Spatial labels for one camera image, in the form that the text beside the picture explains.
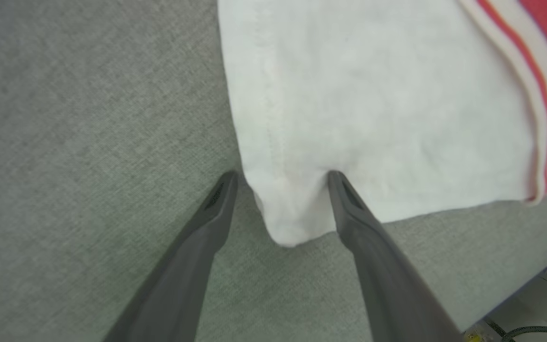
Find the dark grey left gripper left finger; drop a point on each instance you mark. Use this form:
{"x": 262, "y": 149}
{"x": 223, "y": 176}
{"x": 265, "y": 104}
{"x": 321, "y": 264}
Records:
{"x": 178, "y": 285}

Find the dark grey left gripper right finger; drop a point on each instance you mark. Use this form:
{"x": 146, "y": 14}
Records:
{"x": 392, "y": 285}

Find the red and white basketball jersey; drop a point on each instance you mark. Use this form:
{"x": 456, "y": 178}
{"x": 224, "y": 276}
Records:
{"x": 373, "y": 95}

